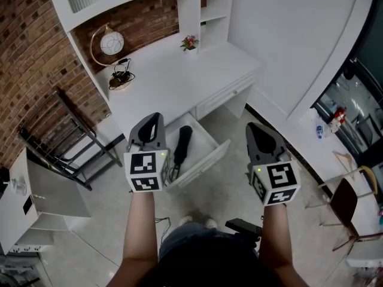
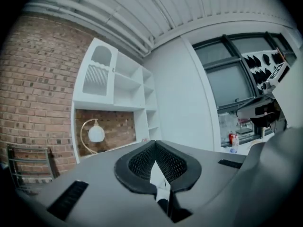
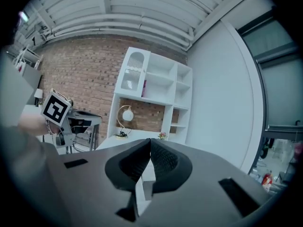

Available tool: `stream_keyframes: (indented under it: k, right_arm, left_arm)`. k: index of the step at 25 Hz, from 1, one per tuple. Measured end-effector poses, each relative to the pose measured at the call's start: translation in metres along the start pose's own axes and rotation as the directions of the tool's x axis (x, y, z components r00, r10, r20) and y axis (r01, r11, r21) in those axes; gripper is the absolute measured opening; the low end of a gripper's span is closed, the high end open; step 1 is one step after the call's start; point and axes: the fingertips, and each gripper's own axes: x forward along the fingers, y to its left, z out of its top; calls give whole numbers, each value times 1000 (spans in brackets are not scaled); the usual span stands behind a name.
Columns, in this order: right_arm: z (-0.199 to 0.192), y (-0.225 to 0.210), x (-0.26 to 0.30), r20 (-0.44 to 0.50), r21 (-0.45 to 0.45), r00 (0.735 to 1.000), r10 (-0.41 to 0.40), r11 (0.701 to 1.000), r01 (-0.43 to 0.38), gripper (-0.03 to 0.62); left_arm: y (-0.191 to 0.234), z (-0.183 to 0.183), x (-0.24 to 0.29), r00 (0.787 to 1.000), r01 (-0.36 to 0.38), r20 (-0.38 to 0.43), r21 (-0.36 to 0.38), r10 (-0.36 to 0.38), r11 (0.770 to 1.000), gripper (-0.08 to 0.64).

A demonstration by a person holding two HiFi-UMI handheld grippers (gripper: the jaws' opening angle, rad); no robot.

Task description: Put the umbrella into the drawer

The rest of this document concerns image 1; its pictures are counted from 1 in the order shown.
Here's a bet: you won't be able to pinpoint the clear glass jar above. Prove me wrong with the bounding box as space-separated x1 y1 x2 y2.
2 175 28 197

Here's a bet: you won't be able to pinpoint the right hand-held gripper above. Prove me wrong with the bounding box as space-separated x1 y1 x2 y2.
245 122 302 206

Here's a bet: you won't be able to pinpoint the person's right forearm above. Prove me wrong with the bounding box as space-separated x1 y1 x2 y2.
257 203 311 287

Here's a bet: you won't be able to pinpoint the gold arc globe lamp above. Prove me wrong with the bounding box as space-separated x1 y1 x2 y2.
89 22 125 68

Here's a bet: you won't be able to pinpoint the person's blue jeans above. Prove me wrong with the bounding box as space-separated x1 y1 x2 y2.
158 222 228 261

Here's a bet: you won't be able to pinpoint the black umbrella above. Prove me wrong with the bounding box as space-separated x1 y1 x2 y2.
168 125 194 182

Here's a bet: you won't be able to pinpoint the thin black floor cable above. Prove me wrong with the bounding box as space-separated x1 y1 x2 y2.
154 216 172 242

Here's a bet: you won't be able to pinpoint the person's left forearm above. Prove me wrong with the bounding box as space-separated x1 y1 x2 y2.
107 190 159 287

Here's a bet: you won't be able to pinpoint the black coiled lamp cable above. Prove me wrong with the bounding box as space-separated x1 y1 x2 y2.
108 57 136 91

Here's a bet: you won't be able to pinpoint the white drawer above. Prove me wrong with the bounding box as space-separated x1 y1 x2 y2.
196 72 256 121
163 112 232 194

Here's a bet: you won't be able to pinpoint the white closed drawer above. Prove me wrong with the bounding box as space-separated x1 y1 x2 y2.
196 72 256 121

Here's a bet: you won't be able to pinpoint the white low cabinet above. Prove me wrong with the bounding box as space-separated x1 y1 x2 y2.
0 147 91 254

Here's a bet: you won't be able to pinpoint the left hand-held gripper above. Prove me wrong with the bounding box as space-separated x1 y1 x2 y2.
123 112 170 193

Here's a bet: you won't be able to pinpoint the dark wooden chair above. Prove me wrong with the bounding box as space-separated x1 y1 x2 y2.
306 165 383 252

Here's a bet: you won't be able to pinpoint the red flowers in white pot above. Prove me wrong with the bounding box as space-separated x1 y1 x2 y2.
180 35 200 55

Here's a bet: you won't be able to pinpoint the black metal rack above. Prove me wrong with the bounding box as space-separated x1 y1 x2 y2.
17 90 123 191

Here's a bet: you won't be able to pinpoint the wooden clothes hanger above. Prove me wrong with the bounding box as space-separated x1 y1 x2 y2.
332 150 360 176

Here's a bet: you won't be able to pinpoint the black waist device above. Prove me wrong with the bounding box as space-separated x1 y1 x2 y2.
224 218 263 242

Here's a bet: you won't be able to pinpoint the red packet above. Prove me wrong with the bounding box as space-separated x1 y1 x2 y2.
331 106 348 126

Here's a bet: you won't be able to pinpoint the dark glass door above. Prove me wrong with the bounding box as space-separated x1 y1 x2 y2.
311 0 383 163

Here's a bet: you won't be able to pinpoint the person's black shirt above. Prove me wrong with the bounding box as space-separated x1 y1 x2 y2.
140 234 303 287

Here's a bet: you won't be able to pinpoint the white desk with hutch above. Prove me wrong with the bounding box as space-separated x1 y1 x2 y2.
44 0 264 137

